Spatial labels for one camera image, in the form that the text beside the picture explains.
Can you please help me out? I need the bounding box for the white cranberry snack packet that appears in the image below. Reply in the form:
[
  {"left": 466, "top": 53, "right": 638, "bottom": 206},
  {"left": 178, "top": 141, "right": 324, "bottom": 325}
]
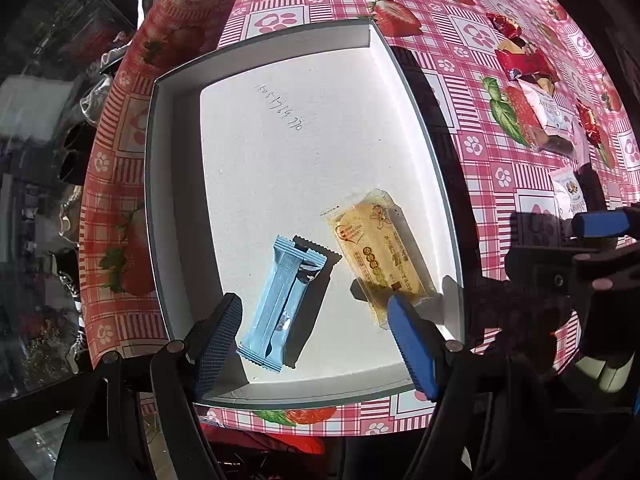
[{"left": 550, "top": 167, "right": 588, "bottom": 220}]

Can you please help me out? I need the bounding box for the light blue wafer packet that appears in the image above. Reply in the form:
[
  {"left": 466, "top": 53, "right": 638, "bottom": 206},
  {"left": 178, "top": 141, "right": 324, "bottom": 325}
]
[{"left": 238, "top": 236, "right": 326, "bottom": 373}]

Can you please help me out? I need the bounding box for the yellow cake snack packet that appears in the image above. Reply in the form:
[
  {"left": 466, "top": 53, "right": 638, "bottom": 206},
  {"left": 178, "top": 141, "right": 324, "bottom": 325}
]
[{"left": 322, "top": 188, "right": 437, "bottom": 330}]

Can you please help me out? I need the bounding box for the gold candy packet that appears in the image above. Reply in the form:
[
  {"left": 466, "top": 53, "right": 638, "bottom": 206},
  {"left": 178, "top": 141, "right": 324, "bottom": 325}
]
[{"left": 498, "top": 39, "right": 526, "bottom": 54}]

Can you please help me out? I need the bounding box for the red long candy packet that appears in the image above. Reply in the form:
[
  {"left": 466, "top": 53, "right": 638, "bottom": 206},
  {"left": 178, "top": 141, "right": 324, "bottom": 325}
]
[{"left": 495, "top": 49, "right": 560, "bottom": 82}]

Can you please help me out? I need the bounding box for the red twisted candy packet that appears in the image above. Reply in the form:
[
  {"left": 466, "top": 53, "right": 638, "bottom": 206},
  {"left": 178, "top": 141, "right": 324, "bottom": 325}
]
[{"left": 486, "top": 13, "right": 522, "bottom": 40}]

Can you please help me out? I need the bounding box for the white shallow box tray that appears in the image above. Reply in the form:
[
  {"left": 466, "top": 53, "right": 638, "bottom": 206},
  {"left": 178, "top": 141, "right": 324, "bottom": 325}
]
[{"left": 144, "top": 20, "right": 465, "bottom": 410}]

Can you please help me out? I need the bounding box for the red triangular snack packet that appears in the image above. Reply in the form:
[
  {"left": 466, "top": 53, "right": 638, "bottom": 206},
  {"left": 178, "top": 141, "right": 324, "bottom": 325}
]
[{"left": 576, "top": 100, "right": 604, "bottom": 148}]

